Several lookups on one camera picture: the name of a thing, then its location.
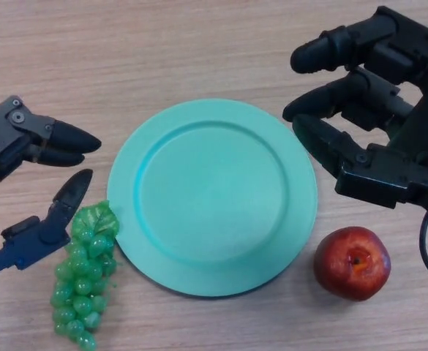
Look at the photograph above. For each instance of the red apple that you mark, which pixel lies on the red apple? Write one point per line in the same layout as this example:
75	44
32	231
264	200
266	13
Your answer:
349	267

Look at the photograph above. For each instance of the green plastic grape bunch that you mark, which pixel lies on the green plastic grape bunch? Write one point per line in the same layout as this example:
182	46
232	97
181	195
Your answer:
78	285

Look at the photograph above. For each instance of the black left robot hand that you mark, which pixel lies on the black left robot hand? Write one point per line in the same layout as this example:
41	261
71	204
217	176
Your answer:
5	139

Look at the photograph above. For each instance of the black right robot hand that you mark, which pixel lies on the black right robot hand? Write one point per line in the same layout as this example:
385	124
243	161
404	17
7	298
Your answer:
418	146

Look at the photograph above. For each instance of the teal round plate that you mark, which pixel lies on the teal round plate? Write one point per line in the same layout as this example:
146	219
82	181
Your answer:
210	194

